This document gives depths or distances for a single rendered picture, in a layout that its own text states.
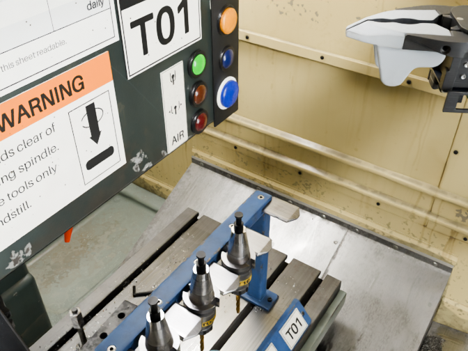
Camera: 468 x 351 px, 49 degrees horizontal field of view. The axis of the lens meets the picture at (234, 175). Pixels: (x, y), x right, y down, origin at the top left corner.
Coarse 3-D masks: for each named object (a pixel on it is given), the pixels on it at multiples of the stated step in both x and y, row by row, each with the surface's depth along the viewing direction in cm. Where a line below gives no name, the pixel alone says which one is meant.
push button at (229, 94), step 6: (228, 84) 54; (234, 84) 54; (222, 90) 54; (228, 90) 54; (234, 90) 55; (222, 96) 54; (228, 96) 54; (234, 96) 55; (222, 102) 54; (228, 102) 55; (234, 102) 56
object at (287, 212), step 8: (272, 200) 108; (280, 200) 108; (264, 208) 106; (272, 208) 106; (280, 208) 106; (288, 208) 106; (296, 208) 106; (272, 216) 105; (280, 216) 104; (288, 216) 104; (296, 216) 104
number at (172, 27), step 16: (160, 0) 41; (176, 0) 43; (192, 0) 45; (160, 16) 42; (176, 16) 44; (192, 16) 46; (160, 32) 43; (176, 32) 45; (192, 32) 46; (160, 48) 44
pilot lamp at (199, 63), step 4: (196, 56) 48; (200, 56) 48; (196, 60) 48; (200, 60) 48; (204, 60) 49; (196, 64) 48; (200, 64) 48; (204, 64) 49; (192, 68) 48; (196, 68) 48; (200, 68) 48; (196, 72) 49; (200, 72) 49
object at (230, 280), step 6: (210, 264) 94; (216, 264) 94; (210, 270) 93; (216, 270) 93; (222, 270) 93; (228, 270) 93; (216, 276) 92; (222, 276) 92; (228, 276) 92; (234, 276) 92; (216, 282) 91; (222, 282) 91; (228, 282) 91; (234, 282) 91; (222, 288) 89; (228, 288) 90; (234, 288) 90; (222, 294) 89
